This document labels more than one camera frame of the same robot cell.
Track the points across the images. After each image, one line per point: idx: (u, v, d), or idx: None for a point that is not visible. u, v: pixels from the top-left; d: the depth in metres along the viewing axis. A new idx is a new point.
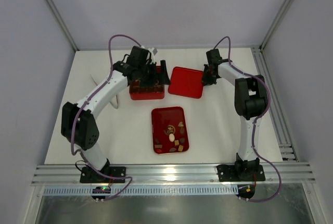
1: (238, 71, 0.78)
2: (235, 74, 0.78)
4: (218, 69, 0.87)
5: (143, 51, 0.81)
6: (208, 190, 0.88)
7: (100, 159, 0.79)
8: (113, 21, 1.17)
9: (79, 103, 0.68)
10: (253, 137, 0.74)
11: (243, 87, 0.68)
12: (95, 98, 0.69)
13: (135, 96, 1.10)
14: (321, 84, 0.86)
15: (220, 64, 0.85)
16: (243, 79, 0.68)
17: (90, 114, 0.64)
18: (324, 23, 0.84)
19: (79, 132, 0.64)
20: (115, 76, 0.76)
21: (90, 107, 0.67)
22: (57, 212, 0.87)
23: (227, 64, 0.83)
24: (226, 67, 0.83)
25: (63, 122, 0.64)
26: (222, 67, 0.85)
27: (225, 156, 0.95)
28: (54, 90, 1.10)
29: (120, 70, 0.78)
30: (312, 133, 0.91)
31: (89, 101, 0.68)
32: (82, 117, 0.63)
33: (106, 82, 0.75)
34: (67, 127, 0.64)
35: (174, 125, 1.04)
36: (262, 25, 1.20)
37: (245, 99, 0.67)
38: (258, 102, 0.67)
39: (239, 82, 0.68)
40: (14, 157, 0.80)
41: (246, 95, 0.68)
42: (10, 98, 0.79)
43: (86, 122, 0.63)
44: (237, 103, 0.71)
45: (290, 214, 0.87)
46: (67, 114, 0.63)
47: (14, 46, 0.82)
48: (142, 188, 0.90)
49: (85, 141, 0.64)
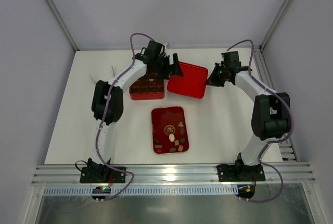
1: (260, 85, 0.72)
2: (255, 87, 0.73)
4: (234, 78, 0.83)
5: (158, 45, 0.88)
6: (208, 190, 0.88)
7: (106, 151, 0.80)
8: (113, 22, 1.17)
9: (110, 80, 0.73)
10: (261, 152, 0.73)
11: (264, 107, 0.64)
12: (123, 78, 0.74)
13: (135, 96, 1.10)
14: (322, 84, 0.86)
15: (238, 73, 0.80)
16: (265, 97, 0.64)
17: (120, 90, 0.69)
18: (324, 23, 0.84)
19: (110, 106, 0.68)
20: (137, 63, 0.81)
21: (120, 84, 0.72)
22: (57, 213, 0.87)
23: (246, 74, 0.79)
24: (242, 75, 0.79)
25: (93, 97, 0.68)
26: (240, 77, 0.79)
27: (226, 156, 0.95)
28: (54, 90, 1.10)
29: (141, 59, 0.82)
30: (312, 133, 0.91)
31: (118, 79, 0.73)
32: (115, 93, 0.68)
33: (130, 66, 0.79)
34: (98, 101, 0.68)
35: (174, 125, 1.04)
36: (262, 25, 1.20)
37: (265, 120, 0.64)
38: (280, 124, 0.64)
39: (260, 100, 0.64)
40: (14, 157, 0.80)
41: (267, 116, 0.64)
42: (10, 98, 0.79)
43: (117, 97, 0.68)
44: (255, 122, 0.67)
45: (291, 214, 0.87)
46: (100, 90, 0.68)
47: (13, 45, 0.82)
48: (142, 188, 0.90)
49: (114, 114, 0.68)
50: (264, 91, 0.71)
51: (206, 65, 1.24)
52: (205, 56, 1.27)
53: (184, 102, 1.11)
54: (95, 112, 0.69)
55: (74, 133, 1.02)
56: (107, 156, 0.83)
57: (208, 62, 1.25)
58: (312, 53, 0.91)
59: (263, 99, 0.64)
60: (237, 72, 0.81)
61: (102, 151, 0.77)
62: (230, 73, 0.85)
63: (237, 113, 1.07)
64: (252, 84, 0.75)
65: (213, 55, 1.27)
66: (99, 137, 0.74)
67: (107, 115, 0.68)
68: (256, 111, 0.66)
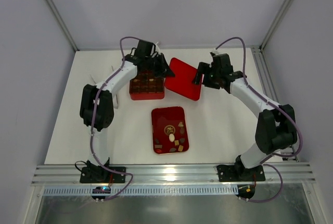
1: (262, 98, 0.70)
2: (255, 100, 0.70)
4: (229, 86, 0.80)
5: (149, 44, 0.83)
6: (208, 190, 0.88)
7: (104, 152, 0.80)
8: (113, 22, 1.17)
9: (98, 85, 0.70)
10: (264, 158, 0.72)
11: (269, 124, 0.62)
12: (112, 82, 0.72)
13: (136, 96, 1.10)
14: (322, 85, 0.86)
15: (233, 81, 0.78)
16: (269, 113, 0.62)
17: (110, 95, 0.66)
18: (324, 23, 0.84)
19: (98, 111, 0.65)
20: (127, 64, 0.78)
21: (109, 88, 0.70)
22: (57, 213, 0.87)
23: (243, 84, 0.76)
24: (239, 85, 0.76)
25: (82, 102, 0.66)
26: (235, 87, 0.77)
27: (225, 156, 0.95)
28: (54, 90, 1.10)
29: (131, 61, 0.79)
30: (312, 134, 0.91)
31: (107, 83, 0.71)
32: (103, 98, 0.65)
33: (119, 69, 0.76)
34: (86, 107, 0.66)
35: (174, 126, 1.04)
36: (262, 25, 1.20)
37: (271, 136, 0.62)
38: (286, 137, 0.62)
39: (266, 117, 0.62)
40: (14, 158, 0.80)
41: (273, 131, 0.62)
42: (9, 98, 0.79)
43: (106, 102, 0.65)
44: (260, 137, 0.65)
45: (290, 214, 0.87)
46: (87, 95, 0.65)
47: (13, 45, 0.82)
48: (142, 188, 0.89)
49: (103, 120, 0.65)
50: (266, 104, 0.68)
51: None
52: (205, 56, 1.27)
53: (184, 102, 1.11)
54: (84, 117, 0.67)
55: (74, 133, 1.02)
56: (105, 158, 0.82)
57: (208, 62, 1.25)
58: (312, 53, 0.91)
59: (267, 115, 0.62)
60: (231, 81, 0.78)
61: (98, 154, 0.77)
62: (223, 81, 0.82)
63: (239, 120, 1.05)
64: (253, 97, 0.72)
65: None
66: (94, 139, 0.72)
67: (97, 122, 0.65)
68: (261, 127, 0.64)
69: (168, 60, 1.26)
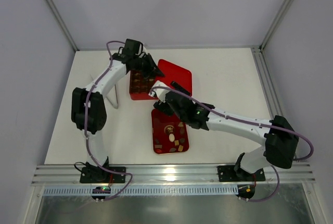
1: (252, 123, 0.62)
2: (247, 128, 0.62)
4: (209, 126, 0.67)
5: (136, 42, 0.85)
6: (208, 190, 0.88)
7: (103, 152, 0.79)
8: (113, 22, 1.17)
9: (87, 87, 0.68)
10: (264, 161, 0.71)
11: (279, 146, 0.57)
12: (101, 83, 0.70)
13: (135, 96, 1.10)
14: (322, 84, 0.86)
15: (208, 120, 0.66)
16: (272, 137, 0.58)
17: (100, 96, 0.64)
18: (324, 23, 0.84)
19: (90, 114, 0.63)
20: (116, 63, 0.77)
21: (99, 89, 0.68)
22: (58, 213, 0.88)
23: (218, 117, 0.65)
24: (218, 121, 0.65)
25: (73, 107, 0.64)
26: (213, 124, 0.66)
27: (226, 156, 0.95)
28: (54, 90, 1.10)
29: (119, 59, 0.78)
30: (312, 133, 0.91)
31: (97, 84, 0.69)
32: (94, 99, 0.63)
33: (108, 69, 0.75)
34: (77, 111, 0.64)
35: (174, 126, 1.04)
36: (262, 25, 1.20)
37: (286, 154, 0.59)
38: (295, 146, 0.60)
39: (273, 144, 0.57)
40: (14, 157, 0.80)
41: (285, 150, 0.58)
42: (10, 97, 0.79)
43: (97, 104, 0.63)
44: (274, 160, 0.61)
45: (291, 214, 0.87)
46: (77, 98, 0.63)
47: (14, 46, 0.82)
48: (142, 188, 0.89)
49: (97, 123, 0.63)
50: (261, 128, 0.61)
51: (206, 65, 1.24)
52: (205, 56, 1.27)
53: None
54: (76, 122, 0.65)
55: (74, 133, 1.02)
56: (104, 159, 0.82)
57: (207, 62, 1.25)
58: (312, 53, 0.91)
59: (273, 141, 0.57)
60: (207, 119, 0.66)
61: (97, 155, 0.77)
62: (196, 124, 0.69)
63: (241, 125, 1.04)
64: (241, 126, 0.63)
65: (213, 56, 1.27)
66: (90, 143, 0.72)
67: (89, 125, 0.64)
68: (272, 152, 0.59)
69: (168, 60, 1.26)
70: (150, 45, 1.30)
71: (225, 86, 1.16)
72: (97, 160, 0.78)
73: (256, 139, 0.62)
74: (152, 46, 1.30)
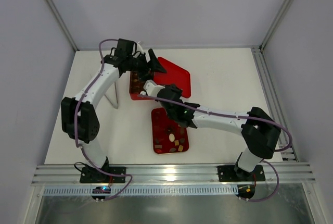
1: (230, 116, 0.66)
2: (225, 120, 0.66)
4: (195, 124, 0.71)
5: (130, 42, 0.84)
6: (208, 190, 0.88)
7: (101, 155, 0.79)
8: (113, 22, 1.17)
9: (76, 96, 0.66)
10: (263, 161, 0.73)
11: (255, 134, 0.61)
12: (91, 90, 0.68)
13: (135, 96, 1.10)
14: (322, 84, 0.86)
15: (194, 117, 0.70)
16: (249, 127, 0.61)
17: (90, 106, 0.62)
18: (324, 23, 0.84)
19: (81, 124, 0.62)
20: (107, 68, 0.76)
21: (89, 98, 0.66)
22: (58, 213, 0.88)
23: (202, 113, 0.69)
24: (202, 117, 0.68)
25: (62, 117, 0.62)
26: (199, 121, 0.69)
27: (226, 156, 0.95)
28: (54, 90, 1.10)
29: (112, 62, 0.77)
30: (312, 134, 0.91)
31: (86, 93, 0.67)
32: (84, 110, 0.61)
33: (99, 74, 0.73)
34: (68, 121, 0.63)
35: (174, 126, 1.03)
36: (262, 25, 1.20)
37: (266, 144, 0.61)
38: (277, 138, 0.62)
39: (248, 132, 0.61)
40: (13, 157, 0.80)
41: (264, 139, 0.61)
42: (10, 97, 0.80)
43: (87, 114, 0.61)
44: (256, 150, 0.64)
45: (291, 214, 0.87)
46: (66, 109, 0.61)
47: (13, 45, 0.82)
48: (142, 188, 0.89)
49: (88, 133, 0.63)
50: (238, 120, 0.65)
51: (206, 65, 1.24)
52: (205, 56, 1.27)
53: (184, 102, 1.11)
54: (68, 132, 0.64)
55: None
56: (102, 161, 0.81)
57: (208, 62, 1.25)
58: (312, 53, 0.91)
59: (249, 130, 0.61)
60: (192, 117, 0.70)
61: (93, 159, 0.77)
62: (184, 122, 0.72)
63: None
64: (220, 120, 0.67)
65: (213, 56, 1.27)
66: (85, 150, 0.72)
67: (80, 135, 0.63)
68: (252, 143, 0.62)
69: (168, 60, 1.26)
70: (150, 45, 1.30)
71: (225, 86, 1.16)
72: (94, 164, 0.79)
73: (237, 131, 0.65)
74: (152, 45, 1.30)
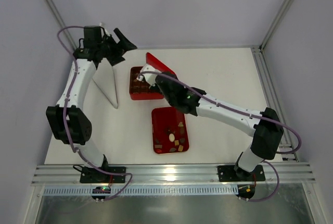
1: (243, 113, 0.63)
2: (235, 115, 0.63)
4: (198, 112, 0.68)
5: (96, 28, 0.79)
6: (208, 190, 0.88)
7: (98, 154, 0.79)
8: (113, 22, 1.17)
9: (60, 103, 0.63)
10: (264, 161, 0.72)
11: (267, 137, 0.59)
12: (74, 93, 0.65)
13: (135, 96, 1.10)
14: (322, 84, 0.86)
15: (199, 105, 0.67)
16: (261, 128, 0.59)
17: (77, 109, 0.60)
18: (324, 23, 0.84)
19: (73, 129, 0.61)
20: (81, 64, 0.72)
21: (74, 101, 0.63)
22: (58, 213, 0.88)
23: (209, 103, 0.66)
24: (208, 108, 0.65)
25: (52, 126, 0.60)
26: (204, 110, 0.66)
27: (226, 156, 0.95)
28: (54, 90, 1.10)
29: (84, 57, 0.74)
30: (312, 133, 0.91)
31: (69, 97, 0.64)
32: (71, 115, 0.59)
33: (76, 73, 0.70)
34: (59, 128, 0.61)
35: (174, 126, 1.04)
36: (262, 25, 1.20)
37: (272, 146, 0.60)
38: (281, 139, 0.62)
39: (261, 134, 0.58)
40: (13, 157, 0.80)
41: (272, 142, 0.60)
42: (10, 97, 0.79)
43: (76, 118, 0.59)
44: (259, 150, 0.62)
45: (289, 214, 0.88)
46: (53, 118, 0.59)
47: (13, 45, 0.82)
48: (141, 188, 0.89)
49: (83, 135, 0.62)
50: (251, 119, 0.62)
51: (206, 65, 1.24)
52: (205, 56, 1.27)
53: None
54: (62, 138, 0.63)
55: None
56: (100, 161, 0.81)
57: (208, 62, 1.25)
58: (312, 53, 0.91)
59: (261, 132, 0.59)
60: (197, 104, 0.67)
61: (92, 159, 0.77)
62: (184, 108, 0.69)
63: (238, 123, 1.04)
64: (231, 115, 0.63)
65: (213, 56, 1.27)
66: (82, 152, 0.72)
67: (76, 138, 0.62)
68: (260, 143, 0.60)
69: (168, 60, 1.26)
70: (150, 45, 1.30)
71: (225, 86, 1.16)
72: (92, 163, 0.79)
73: (245, 129, 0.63)
74: (152, 45, 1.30)
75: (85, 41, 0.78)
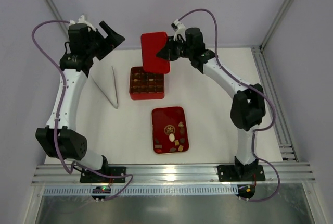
1: (234, 79, 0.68)
2: (228, 78, 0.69)
4: (202, 69, 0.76)
5: (82, 30, 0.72)
6: (208, 190, 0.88)
7: (95, 160, 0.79)
8: (113, 22, 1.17)
9: (50, 124, 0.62)
10: (253, 145, 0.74)
11: (243, 104, 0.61)
12: (64, 111, 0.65)
13: (135, 96, 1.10)
14: (322, 84, 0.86)
15: (205, 63, 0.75)
16: (242, 95, 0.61)
17: (68, 130, 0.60)
18: (324, 23, 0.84)
19: (66, 150, 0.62)
20: (69, 77, 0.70)
21: (64, 121, 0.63)
22: (58, 213, 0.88)
23: (215, 65, 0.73)
24: (212, 67, 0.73)
25: (45, 147, 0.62)
26: (208, 68, 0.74)
27: (225, 156, 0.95)
28: (54, 90, 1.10)
29: (73, 66, 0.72)
30: (312, 133, 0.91)
31: (59, 116, 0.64)
32: (62, 137, 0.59)
33: (65, 86, 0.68)
34: (52, 150, 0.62)
35: (174, 125, 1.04)
36: (262, 24, 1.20)
37: (245, 115, 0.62)
38: (257, 114, 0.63)
39: (240, 99, 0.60)
40: (13, 157, 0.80)
41: (246, 112, 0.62)
42: (10, 97, 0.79)
43: (67, 141, 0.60)
44: (234, 115, 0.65)
45: (290, 214, 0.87)
46: (46, 141, 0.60)
47: (14, 45, 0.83)
48: (141, 188, 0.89)
49: (77, 153, 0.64)
50: (240, 86, 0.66)
51: None
52: None
53: (184, 102, 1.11)
54: (56, 157, 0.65)
55: None
56: (100, 162, 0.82)
57: None
58: (312, 53, 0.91)
59: (241, 97, 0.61)
60: (205, 62, 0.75)
61: (91, 164, 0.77)
62: (196, 62, 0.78)
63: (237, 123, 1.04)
64: (225, 78, 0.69)
65: None
66: (80, 162, 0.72)
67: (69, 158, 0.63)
68: (236, 108, 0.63)
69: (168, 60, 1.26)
70: None
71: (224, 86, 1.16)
72: (91, 169, 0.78)
73: (232, 93, 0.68)
74: None
75: (71, 44, 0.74)
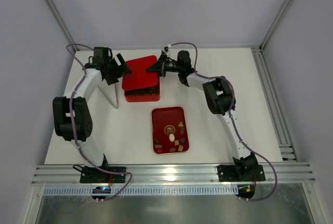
1: (203, 77, 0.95)
2: (202, 80, 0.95)
4: (188, 82, 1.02)
5: (105, 49, 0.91)
6: (208, 190, 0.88)
7: (98, 154, 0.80)
8: (113, 22, 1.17)
9: (67, 95, 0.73)
10: (235, 129, 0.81)
11: (210, 90, 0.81)
12: (80, 89, 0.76)
13: (130, 98, 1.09)
14: (321, 85, 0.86)
15: (188, 76, 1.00)
16: (209, 83, 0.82)
17: (82, 100, 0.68)
18: (324, 23, 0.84)
19: (76, 121, 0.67)
20: (90, 71, 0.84)
21: (80, 94, 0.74)
22: (58, 213, 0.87)
23: (193, 74, 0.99)
24: (192, 76, 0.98)
25: (56, 117, 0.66)
26: (190, 78, 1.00)
27: (222, 156, 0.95)
28: (54, 90, 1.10)
29: (93, 67, 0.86)
30: (311, 133, 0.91)
31: (76, 91, 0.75)
32: (77, 103, 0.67)
33: (85, 76, 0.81)
34: (62, 121, 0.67)
35: (174, 126, 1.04)
36: (262, 25, 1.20)
37: (215, 99, 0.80)
38: (226, 99, 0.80)
39: (206, 86, 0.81)
40: (14, 156, 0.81)
41: (215, 97, 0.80)
42: (9, 97, 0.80)
43: (80, 107, 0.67)
44: (211, 106, 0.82)
45: (291, 214, 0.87)
46: (60, 107, 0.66)
47: (14, 46, 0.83)
48: (142, 188, 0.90)
49: (85, 129, 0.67)
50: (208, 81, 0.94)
51: (206, 65, 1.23)
52: (205, 56, 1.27)
53: (184, 102, 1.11)
54: (63, 134, 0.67)
55: None
56: (100, 160, 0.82)
57: (207, 62, 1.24)
58: (312, 53, 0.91)
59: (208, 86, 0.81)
60: (187, 76, 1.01)
61: (92, 158, 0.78)
62: (183, 79, 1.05)
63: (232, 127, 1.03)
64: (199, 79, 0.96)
65: (213, 56, 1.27)
66: (83, 150, 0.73)
67: (77, 132, 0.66)
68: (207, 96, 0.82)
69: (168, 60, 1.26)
70: (150, 45, 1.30)
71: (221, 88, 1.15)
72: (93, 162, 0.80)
73: None
74: (152, 45, 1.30)
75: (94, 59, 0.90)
